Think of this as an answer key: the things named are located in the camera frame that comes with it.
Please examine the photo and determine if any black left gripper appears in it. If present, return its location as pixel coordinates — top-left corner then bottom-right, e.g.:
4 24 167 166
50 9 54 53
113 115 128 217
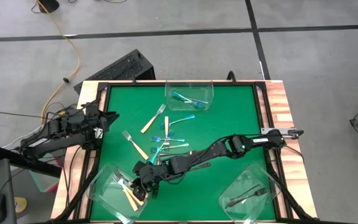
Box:
85 102 120 132

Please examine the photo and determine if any iridescent blue fork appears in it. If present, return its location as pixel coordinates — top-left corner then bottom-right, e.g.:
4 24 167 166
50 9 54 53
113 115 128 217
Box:
150 142 190 154
150 135 186 143
171 91 205 110
175 95 210 104
149 129 175 165
160 114 196 130

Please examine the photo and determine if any thin black fork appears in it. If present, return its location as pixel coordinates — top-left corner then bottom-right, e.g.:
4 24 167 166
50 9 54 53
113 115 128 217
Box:
224 184 262 210

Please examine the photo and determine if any green felt mat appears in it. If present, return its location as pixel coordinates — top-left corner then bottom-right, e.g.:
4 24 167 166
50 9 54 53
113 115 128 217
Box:
89 84 277 222

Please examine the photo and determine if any clear plastic bin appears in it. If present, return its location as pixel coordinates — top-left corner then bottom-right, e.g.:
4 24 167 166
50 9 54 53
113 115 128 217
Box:
164 80 214 111
218 163 282 224
85 164 151 224

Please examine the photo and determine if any green and pink box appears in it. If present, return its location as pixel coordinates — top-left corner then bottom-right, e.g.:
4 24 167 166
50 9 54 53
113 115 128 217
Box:
29 154 62 194

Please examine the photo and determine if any black desk beam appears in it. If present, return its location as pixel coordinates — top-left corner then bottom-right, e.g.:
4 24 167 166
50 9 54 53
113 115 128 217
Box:
0 145 62 179

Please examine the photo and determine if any yellow round sticker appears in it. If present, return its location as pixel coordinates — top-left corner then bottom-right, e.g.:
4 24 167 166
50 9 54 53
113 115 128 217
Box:
13 196 28 214

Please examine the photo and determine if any black round stand base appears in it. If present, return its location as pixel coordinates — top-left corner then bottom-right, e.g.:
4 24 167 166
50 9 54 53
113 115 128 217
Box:
37 0 60 14

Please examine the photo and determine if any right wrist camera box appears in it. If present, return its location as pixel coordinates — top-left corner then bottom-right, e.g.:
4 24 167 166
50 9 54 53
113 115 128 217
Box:
133 185 148 202

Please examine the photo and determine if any black metal table frame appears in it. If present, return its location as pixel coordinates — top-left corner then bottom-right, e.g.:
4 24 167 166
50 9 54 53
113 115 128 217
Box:
73 80 279 223

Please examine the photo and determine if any yellow cable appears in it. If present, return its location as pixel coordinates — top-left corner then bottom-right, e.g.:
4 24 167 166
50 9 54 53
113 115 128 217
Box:
37 0 81 124

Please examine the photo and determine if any white floor cable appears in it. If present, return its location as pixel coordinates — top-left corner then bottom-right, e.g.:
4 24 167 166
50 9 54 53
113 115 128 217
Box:
2 124 48 149

